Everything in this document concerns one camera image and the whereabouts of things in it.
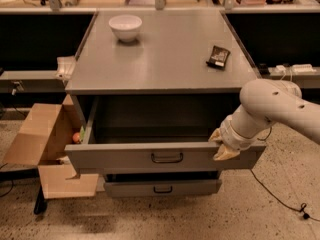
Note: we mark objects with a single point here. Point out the grey drawer cabinet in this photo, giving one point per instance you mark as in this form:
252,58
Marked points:
167,58

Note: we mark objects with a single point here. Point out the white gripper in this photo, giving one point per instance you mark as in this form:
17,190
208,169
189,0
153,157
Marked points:
229,135

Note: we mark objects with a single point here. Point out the grey bottom drawer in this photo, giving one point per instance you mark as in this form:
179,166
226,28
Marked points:
162,188

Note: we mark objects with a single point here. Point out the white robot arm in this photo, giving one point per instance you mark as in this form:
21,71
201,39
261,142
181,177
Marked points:
262,104

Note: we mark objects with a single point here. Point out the open cardboard box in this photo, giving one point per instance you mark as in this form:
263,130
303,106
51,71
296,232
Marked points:
41,142

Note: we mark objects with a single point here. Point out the white power strip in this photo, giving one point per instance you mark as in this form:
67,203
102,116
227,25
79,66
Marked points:
296,68

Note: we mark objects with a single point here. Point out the red apple toy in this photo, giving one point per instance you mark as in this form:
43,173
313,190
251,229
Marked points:
76,138

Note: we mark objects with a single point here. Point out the white ceramic bowl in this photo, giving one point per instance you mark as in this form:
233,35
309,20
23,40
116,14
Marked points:
125,27

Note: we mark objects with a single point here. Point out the grey top drawer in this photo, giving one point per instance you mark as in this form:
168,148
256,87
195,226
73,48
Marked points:
135,134

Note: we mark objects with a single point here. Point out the grey drawer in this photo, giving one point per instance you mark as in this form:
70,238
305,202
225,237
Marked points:
135,134
162,188

